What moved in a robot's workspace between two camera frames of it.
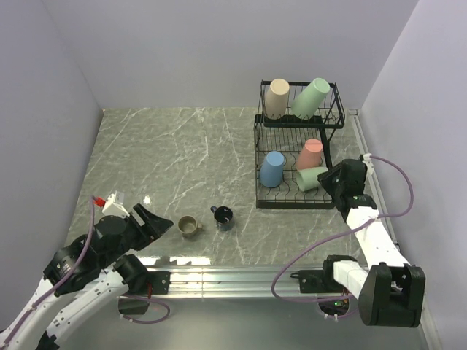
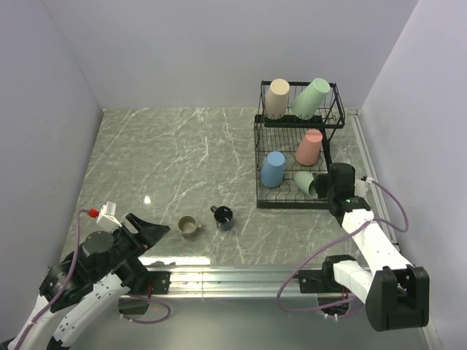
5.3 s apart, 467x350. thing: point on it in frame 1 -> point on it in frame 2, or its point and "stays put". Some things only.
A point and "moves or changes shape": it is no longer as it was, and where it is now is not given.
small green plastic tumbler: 308,179 moves or changes shape
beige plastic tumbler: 276,98 stays put
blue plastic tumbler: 271,170 stays put
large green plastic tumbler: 309,100 stays put
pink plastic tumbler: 310,156 moves or changes shape
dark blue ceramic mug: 223,217 stays put
